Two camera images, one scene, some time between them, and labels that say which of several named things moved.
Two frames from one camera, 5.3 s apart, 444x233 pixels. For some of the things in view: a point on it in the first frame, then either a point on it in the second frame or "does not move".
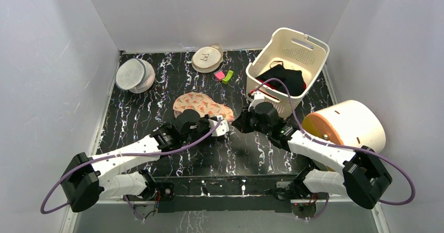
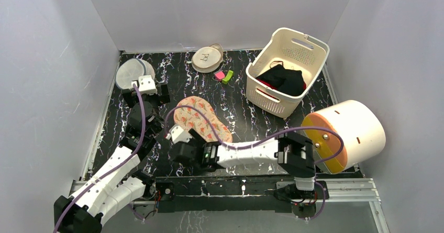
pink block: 219,75 does not move
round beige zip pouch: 206,59 does not move
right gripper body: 247,121 to 194,138
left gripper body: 202,129 to 155,100
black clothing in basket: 292,78 does not move
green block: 225,80 does not move
